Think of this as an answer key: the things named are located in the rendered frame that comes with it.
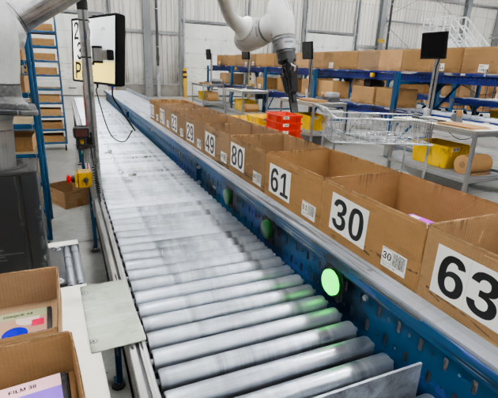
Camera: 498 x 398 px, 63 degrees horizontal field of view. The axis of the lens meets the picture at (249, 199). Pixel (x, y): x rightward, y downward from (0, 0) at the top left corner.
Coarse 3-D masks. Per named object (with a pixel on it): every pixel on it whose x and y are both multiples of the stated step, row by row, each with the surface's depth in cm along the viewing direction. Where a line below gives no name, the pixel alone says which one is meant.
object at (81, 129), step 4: (76, 128) 167; (80, 128) 168; (84, 128) 168; (88, 128) 169; (76, 132) 167; (80, 132) 168; (84, 132) 168; (88, 132) 169; (76, 136) 167; (80, 136) 168; (84, 136) 168; (88, 136) 169; (80, 140) 173; (84, 140) 174; (80, 144) 174; (84, 144) 174; (80, 148) 176; (84, 148) 177
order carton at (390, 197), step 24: (336, 192) 114; (360, 192) 126; (384, 192) 130; (408, 192) 128; (432, 192) 119; (456, 192) 112; (384, 216) 97; (408, 216) 90; (432, 216) 120; (456, 216) 112; (336, 240) 116; (384, 240) 98; (408, 240) 91; (408, 264) 92; (408, 288) 92
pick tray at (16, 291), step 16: (16, 272) 100; (32, 272) 102; (48, 272) 103; (0, 288) 100; (16, 288) 101; (32, 288) 103; (48, 288) 104; (0, 304) 101; (16, 304) 102; (32, 304) 103; (48, 304) 103; (16, 336) 77; (32, 336) 78
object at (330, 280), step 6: (324, 270) 110; (330, 270) 108; (324, 276) 109; (330, 276) 107; (336, 276) 106; (324, 282) 110; (330, 282) 107; (336, 282) 105; (324, 288) 110; (330, 288) 107; (336, 288) 106; (330, 294) 108; (336, 294) 107
